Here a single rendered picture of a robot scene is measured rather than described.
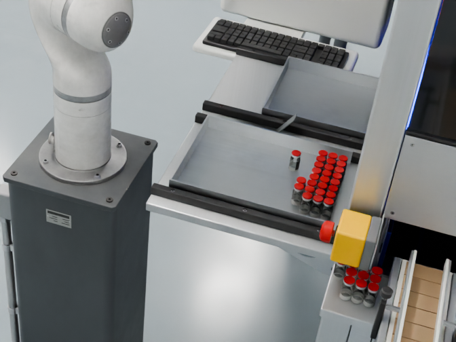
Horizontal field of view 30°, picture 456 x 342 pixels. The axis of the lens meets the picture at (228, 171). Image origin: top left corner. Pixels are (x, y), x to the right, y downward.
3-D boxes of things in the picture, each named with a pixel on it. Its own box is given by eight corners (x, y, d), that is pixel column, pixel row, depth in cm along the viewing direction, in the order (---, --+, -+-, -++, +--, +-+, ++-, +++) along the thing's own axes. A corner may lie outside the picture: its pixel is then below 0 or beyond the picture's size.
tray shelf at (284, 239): (416, 95, 221) (418, 89, 219) (373, 273, 167) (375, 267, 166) (239, 53, 229) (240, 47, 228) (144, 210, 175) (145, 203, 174)
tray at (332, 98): (416, 98, 216) (419, 87, 213) (402, 155, 196) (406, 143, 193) (286, 67, 221) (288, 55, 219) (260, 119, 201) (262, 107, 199)
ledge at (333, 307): (402, 289, 164) (404, 282, 163) (393, 337, 154) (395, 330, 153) (332, 269, 166) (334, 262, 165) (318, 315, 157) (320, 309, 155)
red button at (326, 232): (340, 236, 157) (345, 220, 155) (336, 250, 154) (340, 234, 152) (320, 231, 158) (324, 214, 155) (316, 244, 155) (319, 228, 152)
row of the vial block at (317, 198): (335, 169, 188) (338, 153, 186) (318, 219, 175) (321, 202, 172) (326, 167, 189) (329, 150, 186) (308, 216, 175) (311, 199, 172)
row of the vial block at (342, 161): (345, 172, 188) (349, 156, 185) (329, 222, 174) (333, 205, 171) (335, 169, 188) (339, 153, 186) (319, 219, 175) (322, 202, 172)
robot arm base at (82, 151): (23, 171, 181) (18, 98, 170) (62, 124, 196) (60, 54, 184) (106, 194, 178) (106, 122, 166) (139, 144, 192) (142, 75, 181)
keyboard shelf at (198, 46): (364, 46, 255) (365, 39, 254) (343, 92, 234) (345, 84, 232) (222, 11, 264) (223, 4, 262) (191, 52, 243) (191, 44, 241)
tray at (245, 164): (350, 163, 191) (353, 150, 189) (326, 235, 171) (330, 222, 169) (206, 126, 197) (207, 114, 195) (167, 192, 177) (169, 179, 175)
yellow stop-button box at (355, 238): (374, 246, 158) (382, 217, 154) (368, 272, 153) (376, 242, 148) (334, 235, 160) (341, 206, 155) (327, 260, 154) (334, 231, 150)
